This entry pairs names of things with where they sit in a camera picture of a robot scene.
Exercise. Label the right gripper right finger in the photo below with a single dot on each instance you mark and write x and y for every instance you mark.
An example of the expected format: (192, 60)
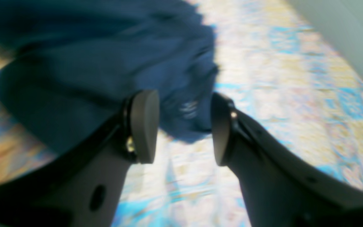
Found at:
(279, 189)

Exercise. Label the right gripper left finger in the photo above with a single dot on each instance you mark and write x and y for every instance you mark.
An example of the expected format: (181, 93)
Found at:
(82, 188)

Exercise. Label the dark blue t-shirt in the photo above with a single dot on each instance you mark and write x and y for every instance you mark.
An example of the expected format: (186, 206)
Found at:
(75, 61)

